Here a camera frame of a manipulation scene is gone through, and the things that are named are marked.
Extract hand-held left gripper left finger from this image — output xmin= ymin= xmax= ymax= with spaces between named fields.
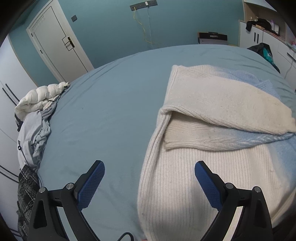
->
xmin=27 ymin=160 xmax=105 ymax=241

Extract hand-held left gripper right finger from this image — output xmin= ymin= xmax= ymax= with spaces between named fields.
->
xmin=194 ymin=160 xmax=274 ymax=241

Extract cream and blue knit sweater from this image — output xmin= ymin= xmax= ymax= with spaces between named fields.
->
xmin=137 ymin=65 xmax=296 ymax=241

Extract black clothes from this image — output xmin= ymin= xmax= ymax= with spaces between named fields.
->
xmin=245 ymin=18 xmax=281 ymax=35

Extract dark plaid cloth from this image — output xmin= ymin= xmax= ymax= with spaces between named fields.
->
xmin=17 ymin=166 xmax=40 ymax=237

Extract light grey garment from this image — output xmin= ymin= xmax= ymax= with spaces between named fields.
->
xmin=17 ymin=102 xmax=58 ymax=172

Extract bed with blue sheet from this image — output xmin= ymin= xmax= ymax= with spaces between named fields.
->
xmin=35 ymin=44 xmax=296 ymax=241

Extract white puffer jacket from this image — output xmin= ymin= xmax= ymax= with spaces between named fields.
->
xmin=15 ymin=82 xmax=71 ymax=121

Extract dark bag with teal cloth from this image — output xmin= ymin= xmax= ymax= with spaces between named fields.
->
xmin=247 ymin=42 xmax=281 ymax=73

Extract black and white box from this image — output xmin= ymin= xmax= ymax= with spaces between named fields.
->
xmin=197 ymin=32 xmax=228 ymax=45

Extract white door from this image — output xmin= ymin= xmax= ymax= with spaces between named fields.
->
xmin=26 ymin=0 xmax=95 ymax=82

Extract white cabinet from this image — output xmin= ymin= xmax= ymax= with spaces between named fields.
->
xmin=238 ymin=20 xmax=296 ymax=91

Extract black cable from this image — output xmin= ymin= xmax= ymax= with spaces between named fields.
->
xmin=117 ymin=232 xmax=135 ymax=241

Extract white charging cable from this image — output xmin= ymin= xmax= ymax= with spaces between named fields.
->
xmin=284 ymin=60 xmax=295 ymax=80

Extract door handle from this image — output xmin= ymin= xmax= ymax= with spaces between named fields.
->
xmin=62 ymin=37 xmax=75 ymax=52

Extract yellow cable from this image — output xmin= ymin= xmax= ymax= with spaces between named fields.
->
xmin=133 ymin=9 xmax=156 ymax=47

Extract thin white cable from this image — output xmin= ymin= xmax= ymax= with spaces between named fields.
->
xmin=146 ymin=5 xmax=153 ymax=45

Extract wall power strip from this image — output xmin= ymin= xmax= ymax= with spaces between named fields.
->
xmin=129 ymin=0 xmax=158 ymax=11

